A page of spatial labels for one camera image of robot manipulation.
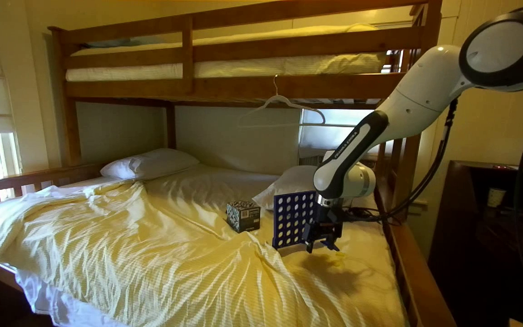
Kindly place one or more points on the wooden bunk bed frame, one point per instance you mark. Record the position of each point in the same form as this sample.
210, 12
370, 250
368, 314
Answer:
243, 89

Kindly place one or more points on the pale yellow duvet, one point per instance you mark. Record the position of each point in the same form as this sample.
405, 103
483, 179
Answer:
152, 256

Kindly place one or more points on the flat white pillow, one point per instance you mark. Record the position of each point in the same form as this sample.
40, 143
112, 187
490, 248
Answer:
149, 165

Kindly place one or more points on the white plastic coat hanger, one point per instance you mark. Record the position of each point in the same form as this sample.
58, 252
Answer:
298, 107

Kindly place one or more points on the dark wooden dresser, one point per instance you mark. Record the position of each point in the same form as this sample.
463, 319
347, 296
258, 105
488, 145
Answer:
490, 261

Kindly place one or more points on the small patterned game box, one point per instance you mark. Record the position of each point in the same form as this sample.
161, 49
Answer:
241, 217

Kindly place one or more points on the dark blue connect four grid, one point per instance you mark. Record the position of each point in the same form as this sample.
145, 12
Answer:
294, 219

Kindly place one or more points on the white mattress sheet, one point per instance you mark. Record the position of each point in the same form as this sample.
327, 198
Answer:
49, 301

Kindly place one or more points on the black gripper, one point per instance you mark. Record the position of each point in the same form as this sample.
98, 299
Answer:
327, 223

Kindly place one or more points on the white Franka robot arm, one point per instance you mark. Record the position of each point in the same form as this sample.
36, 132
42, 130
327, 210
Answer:
417, 98

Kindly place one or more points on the small white cup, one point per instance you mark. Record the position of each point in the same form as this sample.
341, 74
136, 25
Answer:
496, 199

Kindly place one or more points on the bunk mattress with bedding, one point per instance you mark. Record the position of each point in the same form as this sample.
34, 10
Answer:
334, 65

